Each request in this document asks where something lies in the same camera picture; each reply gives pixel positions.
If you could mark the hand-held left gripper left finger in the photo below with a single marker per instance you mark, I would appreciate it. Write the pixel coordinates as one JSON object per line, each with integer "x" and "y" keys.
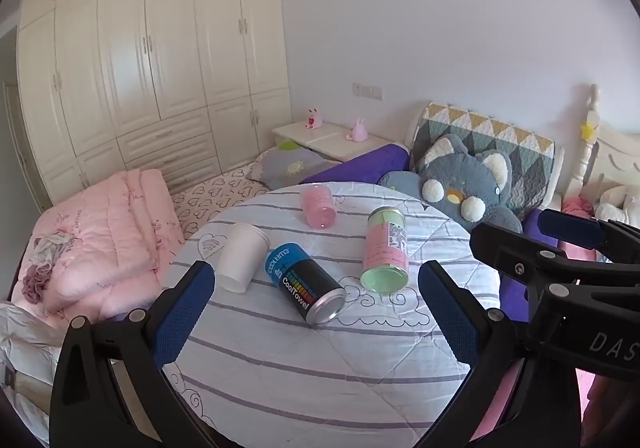
{"x": 184, "y": 314}

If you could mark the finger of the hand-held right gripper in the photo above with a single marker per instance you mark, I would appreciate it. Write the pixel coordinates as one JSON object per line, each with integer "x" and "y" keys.
{"x": 570, "y": 229}
{"x": 510, "y": 248}

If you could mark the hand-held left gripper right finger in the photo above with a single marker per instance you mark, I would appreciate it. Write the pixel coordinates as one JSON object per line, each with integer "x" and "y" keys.
{"x": 448, "y": 314}

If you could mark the white paper cup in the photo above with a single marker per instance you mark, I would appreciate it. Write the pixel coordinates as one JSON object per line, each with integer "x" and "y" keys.
{"x": 241, "y": 253}

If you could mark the green and pink can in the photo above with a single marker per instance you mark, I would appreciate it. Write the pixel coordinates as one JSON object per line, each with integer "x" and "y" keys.
{"x": 385, "y": 248}

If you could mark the black and blue can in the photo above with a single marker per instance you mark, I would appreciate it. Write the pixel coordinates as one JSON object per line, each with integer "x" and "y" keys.
{"x": 300, "y": 284}

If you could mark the pink plastic cup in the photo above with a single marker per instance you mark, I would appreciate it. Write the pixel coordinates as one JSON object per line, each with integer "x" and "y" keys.
{"x": 318, "y": 208}

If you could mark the pink crumpled cloth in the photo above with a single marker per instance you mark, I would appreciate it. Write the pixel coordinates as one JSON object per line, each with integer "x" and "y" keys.
{"x": 577, "y": 205}

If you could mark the purple cushion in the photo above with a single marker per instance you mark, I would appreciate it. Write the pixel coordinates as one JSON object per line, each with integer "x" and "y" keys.
{"x": 542, "y": 228}

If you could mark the white plush toy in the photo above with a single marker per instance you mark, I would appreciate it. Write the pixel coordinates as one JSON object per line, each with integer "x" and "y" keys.
{"x": 620, "y": 203}

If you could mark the white wooden headboard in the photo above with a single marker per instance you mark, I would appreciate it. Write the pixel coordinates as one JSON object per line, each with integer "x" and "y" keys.
{"x": 615, "y": 148}

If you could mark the grey plush cat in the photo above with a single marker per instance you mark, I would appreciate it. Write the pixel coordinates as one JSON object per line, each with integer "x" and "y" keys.
{"x": 460, "y": 168}

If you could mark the yellow star ornament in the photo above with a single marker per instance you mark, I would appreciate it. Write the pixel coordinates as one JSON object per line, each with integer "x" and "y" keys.
{"x": 588, "y": 129}

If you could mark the pink folded quilt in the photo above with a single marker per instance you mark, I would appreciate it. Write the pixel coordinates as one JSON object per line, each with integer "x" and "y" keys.
{"x": 115, "y": 238}

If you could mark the heart printed bed sheet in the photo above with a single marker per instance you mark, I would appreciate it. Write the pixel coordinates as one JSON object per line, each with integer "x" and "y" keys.
{"x": 215, "y": 198}

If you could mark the triangle patterned quilt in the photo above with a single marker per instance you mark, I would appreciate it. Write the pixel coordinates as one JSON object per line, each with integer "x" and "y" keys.
{"x": 500, "y": 128}

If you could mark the white striped blanket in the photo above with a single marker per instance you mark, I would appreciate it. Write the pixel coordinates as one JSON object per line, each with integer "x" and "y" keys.
{"x": 300, "y": 368}

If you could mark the grey crumpled garment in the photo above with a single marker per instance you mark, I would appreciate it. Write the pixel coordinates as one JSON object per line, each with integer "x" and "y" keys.
{"x": 55, "y": 245}

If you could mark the purple ruffled garment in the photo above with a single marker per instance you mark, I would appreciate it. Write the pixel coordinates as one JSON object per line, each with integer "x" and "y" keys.
{"x": 39, "y": 280}

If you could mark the silver grey cloth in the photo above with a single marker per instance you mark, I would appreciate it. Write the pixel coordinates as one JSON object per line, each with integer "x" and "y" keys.
{"x": 25, "y": 338}

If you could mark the purple bolster pillow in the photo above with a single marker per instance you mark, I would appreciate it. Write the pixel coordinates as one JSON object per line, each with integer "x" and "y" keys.
{"x": 360, "y": 166}

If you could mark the grey cushion with sun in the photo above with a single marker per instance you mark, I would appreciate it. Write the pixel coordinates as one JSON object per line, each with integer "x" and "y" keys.
{"x": 290, "y": 166}

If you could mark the pink rabbit toy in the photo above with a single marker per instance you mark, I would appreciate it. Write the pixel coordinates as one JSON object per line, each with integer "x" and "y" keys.
{"x": 357, "y": 131}

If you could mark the white nightstand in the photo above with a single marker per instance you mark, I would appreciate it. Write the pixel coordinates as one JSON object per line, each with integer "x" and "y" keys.
{"x": 325, "y": 136}

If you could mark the pink and white toy figure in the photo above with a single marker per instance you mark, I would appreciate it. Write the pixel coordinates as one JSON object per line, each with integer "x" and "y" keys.
{"x": 314, "y": 119}

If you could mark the cream wardrobe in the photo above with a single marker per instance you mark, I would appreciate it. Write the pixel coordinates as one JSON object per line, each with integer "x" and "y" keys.
{"x": 150, "y": 53}

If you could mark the white wall socket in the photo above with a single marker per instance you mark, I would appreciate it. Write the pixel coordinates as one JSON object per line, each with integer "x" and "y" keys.
{"x": 367, "y": 90}

